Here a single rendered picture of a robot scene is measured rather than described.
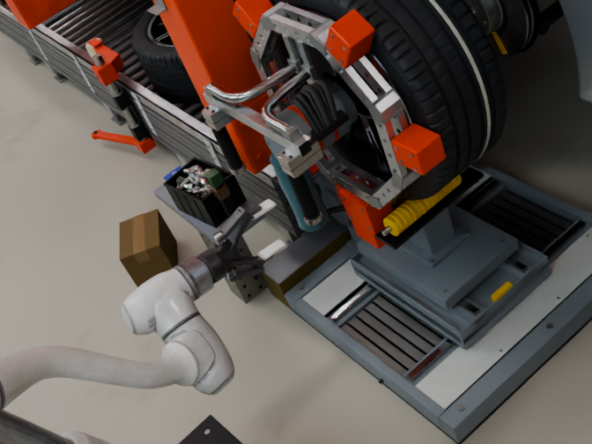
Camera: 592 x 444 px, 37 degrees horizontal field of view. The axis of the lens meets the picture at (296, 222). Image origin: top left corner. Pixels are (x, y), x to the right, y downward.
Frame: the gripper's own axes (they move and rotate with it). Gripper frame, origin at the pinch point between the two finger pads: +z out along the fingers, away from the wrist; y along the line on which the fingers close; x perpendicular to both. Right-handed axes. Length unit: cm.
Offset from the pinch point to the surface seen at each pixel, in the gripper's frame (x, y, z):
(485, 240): 6, 46, 64
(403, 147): 19.5, -16.1, 26.2
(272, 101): -7.7, -25.4, 12.2
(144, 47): -166, 30, 52
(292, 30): -12.0, -36.7, 24.4
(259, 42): -31.4, -26.5, 26.3
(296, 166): 6.8, -17.2, 5.7
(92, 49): -195, 36, 41
